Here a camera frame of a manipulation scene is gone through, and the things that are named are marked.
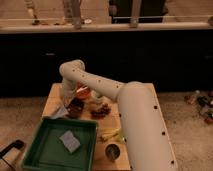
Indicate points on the black cabinet wall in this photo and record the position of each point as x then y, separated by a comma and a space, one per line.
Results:
173, 60

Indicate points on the dark purple bowl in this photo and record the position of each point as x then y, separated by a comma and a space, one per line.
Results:
75, 108

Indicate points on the wooden table board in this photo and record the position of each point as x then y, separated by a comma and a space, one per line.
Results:
106, 125

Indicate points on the metal cup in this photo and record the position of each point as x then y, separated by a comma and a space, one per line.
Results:
112, 152

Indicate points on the yellow green toy vegetable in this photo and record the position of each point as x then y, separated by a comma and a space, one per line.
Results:
115, 134

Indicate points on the green plastic tray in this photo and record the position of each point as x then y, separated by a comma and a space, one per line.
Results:
48, 153

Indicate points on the clutter pile on floor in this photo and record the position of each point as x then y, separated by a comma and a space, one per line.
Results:
204, 102

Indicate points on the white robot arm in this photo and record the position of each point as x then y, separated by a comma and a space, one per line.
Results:
144, 129

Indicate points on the dark red grape bunch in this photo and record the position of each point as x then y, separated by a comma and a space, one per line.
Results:
101, 112

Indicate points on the black handle object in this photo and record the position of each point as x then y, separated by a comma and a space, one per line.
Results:
17, 144

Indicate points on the orange toy bowl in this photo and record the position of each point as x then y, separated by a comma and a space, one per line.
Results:
83, 93

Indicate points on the grey sponge in tray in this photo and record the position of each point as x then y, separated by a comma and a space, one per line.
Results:
70, 141

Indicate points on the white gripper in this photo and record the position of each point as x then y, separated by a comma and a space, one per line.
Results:
68, 91

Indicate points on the grey towel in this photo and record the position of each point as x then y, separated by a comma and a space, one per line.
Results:
60, 112

